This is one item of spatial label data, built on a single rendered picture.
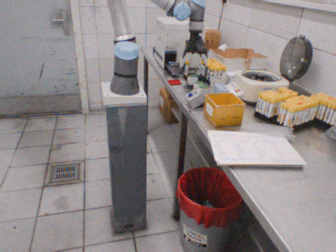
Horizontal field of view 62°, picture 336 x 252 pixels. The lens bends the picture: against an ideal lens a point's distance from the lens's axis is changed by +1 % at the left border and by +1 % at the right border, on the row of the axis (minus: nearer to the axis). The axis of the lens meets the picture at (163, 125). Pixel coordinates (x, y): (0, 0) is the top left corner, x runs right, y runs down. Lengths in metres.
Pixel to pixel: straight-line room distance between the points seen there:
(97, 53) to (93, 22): 0.32
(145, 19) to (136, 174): 1.98
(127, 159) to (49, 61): 1.88
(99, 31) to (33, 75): 0.82
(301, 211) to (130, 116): 0.87
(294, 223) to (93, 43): 2.71
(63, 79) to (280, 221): 2.75
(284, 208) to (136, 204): 1.05
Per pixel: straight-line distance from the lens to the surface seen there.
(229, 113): 1.21
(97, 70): 3.24
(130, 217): 1.82
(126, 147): 1.49
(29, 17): 3.12
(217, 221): 1.51
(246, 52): 2.06
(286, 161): 1.05
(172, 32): 1.88
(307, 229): 0.85
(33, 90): 3.31
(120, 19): 1.47
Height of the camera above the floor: 1.43
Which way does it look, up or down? 28 degrees down
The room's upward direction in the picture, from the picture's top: 2 degrees clockwise
